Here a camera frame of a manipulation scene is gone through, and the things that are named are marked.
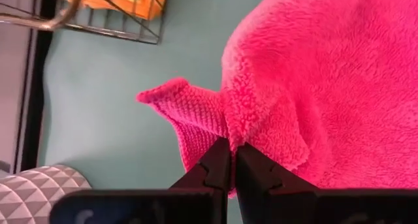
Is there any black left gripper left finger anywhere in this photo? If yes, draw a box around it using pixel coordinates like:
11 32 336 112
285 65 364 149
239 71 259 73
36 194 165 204
169 137 232 224

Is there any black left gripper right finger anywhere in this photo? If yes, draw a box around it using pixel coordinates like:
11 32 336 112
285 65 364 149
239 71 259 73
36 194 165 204
235 142 319 224

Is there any pink microfiber towel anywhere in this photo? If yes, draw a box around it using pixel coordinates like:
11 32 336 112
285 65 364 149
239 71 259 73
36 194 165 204
135 0 418 199

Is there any orange microfiber towel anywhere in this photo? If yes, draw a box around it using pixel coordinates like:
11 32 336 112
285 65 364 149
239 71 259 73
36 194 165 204
47 0 170 22

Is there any potted plant patterned white pot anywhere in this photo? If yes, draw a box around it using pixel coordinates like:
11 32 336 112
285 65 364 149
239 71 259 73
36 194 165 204
0 164 93 224

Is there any black table frame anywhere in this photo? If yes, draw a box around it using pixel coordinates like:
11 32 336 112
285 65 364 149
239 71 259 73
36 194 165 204
12 0 55 172

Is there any black wire basket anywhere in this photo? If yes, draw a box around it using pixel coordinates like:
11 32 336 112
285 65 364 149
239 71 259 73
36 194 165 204
0 0 170 45

